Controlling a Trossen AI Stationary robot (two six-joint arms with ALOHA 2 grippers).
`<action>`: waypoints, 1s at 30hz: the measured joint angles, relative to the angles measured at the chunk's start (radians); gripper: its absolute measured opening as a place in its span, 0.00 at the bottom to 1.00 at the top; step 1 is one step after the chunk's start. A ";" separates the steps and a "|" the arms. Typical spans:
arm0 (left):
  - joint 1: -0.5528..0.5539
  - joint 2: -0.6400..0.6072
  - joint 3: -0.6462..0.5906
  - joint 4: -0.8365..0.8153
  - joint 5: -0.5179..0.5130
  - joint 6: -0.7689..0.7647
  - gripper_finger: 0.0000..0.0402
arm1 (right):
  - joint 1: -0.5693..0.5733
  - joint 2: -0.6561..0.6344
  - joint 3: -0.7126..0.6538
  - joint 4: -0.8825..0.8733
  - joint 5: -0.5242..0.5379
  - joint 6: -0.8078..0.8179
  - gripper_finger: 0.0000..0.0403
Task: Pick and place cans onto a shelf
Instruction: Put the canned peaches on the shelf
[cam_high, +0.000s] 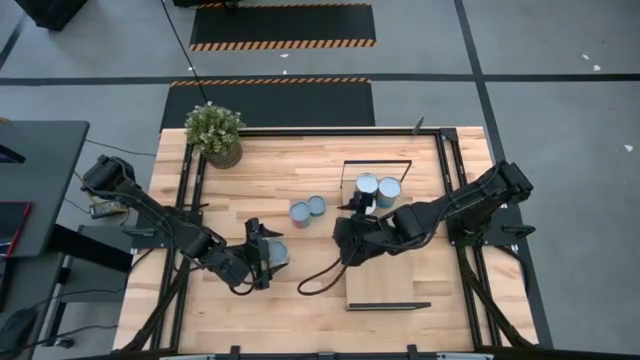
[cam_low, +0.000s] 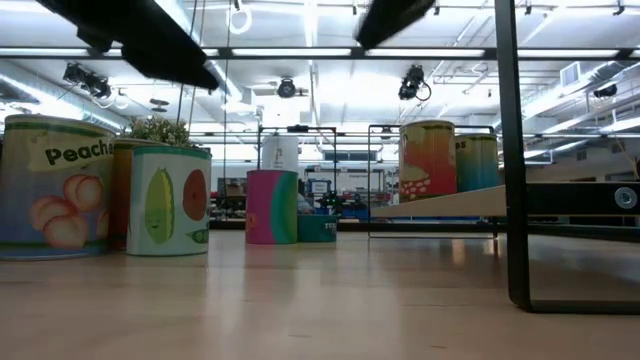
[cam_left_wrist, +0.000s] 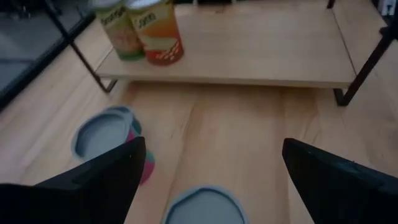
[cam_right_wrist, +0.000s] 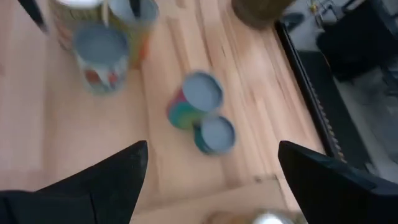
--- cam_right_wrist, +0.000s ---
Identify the small teal tuna can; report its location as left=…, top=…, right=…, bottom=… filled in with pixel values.
left=193, top=114, right=237, bottom=156

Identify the black aluminium table frame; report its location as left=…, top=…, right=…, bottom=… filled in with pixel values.
left=274, top=20, right=348, bottom=164

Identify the pink and green can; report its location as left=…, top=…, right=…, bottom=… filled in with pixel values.
left=166, top=70, right=224, bottom=131

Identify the cream orange red can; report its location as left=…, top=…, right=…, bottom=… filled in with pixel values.
left=49, top=0, right=108, bottom=52

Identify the potted green plant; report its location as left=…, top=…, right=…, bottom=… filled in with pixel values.
left=231, top=0, right=295, bottom=30

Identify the green oranges can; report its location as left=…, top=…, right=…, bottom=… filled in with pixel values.
left=250, top=210, right=298, bottom=224

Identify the plain orange can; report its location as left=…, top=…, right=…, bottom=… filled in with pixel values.
left=107, top=0, right=160, bottom=70

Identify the white vegetables can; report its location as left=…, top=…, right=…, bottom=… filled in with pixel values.
left=73, top=23, right=131, bottom=95

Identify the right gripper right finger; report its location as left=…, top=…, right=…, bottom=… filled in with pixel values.
left=278, top=140, right=398, bottom=224

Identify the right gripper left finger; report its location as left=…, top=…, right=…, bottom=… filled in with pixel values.
left=0, top=140, right=149, bottom=224

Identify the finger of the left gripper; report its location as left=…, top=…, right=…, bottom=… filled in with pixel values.
left=129, top=0, right=141, bottom=18
left=17, top=0, right=49, bottom=34

